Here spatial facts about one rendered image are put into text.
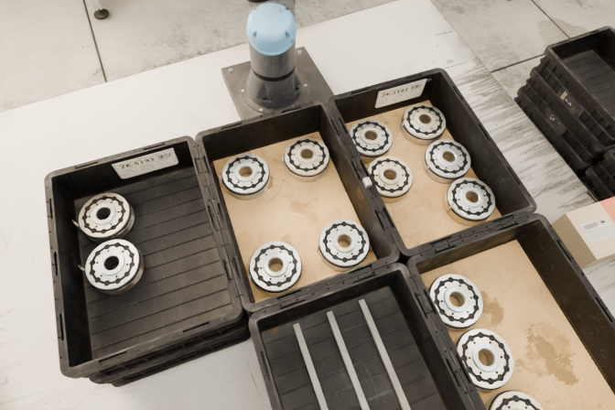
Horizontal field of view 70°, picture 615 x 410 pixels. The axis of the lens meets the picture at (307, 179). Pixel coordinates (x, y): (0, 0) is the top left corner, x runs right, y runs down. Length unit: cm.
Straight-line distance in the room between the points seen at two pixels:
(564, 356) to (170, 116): 108
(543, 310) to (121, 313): 82
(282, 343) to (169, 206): 38
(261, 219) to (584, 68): 143
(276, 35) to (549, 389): 91
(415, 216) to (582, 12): 233
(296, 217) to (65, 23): 214
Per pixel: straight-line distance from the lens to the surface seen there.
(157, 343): 81
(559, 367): 100
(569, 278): 97
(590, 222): 122
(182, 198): 101
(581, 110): 179
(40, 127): 141
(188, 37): 256
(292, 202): 97
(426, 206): 101
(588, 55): 206
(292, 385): 87
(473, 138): 106
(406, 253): 84
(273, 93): 118
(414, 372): 90
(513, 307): 99
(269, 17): 111
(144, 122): 131
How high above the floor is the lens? 170
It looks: 61 degrees down
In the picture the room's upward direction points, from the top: 3 degrees clockwise
